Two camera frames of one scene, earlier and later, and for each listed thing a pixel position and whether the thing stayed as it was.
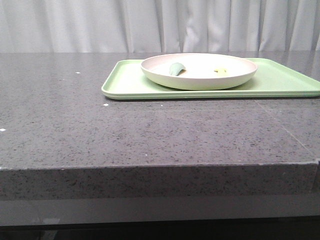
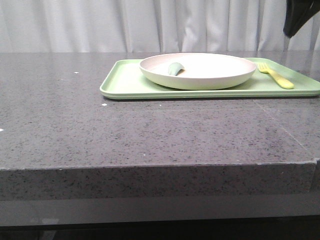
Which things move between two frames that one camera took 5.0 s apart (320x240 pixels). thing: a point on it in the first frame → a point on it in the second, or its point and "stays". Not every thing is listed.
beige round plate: x=198 y=71 stays
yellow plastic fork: x=218 y=70 → x=263 y=67
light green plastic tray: x=274 y=77 stays
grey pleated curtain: x=158 y=26 stays
